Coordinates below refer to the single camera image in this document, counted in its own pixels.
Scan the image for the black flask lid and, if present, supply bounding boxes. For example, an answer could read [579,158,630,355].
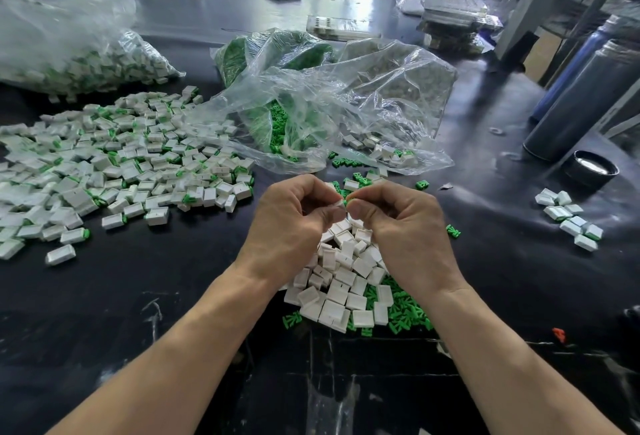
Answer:
[562,150,620,189]

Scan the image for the pile of assembled white-green parts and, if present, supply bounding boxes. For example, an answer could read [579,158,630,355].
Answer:
[0,85,256,268]

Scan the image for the person's right hand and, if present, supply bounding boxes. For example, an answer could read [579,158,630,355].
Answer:
[345,181,469,299]

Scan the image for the clear bag of assembled parts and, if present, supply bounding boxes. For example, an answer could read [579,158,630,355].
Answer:
[0,0,187,101]

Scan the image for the dark grey metal flask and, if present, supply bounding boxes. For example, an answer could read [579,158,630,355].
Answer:
[522,39,640,163]

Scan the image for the clear plastic box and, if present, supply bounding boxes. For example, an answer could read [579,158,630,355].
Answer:
[305,15,382,41]

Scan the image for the clear bag of green clips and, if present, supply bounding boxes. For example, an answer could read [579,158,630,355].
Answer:
[184,28,459,176]

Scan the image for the person's left hand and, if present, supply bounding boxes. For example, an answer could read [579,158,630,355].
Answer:
[243,174,348,281]

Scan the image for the person's right forearm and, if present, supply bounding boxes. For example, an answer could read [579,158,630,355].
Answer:
[424,281,627,435]

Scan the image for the blue metal bottle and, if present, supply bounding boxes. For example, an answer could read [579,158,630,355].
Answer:
[529,16,640,123]

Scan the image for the person's left forearm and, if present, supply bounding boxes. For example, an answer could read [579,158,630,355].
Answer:
[46,259,301,435]

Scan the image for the stack of clear trays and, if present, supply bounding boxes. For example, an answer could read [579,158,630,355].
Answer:
[417,0,504,53]

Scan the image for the small group of white parts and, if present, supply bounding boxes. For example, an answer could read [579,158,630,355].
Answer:
[534,188,605,253]

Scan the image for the pile of empty white housings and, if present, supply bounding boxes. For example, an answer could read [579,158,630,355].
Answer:
[282,214,396,334]

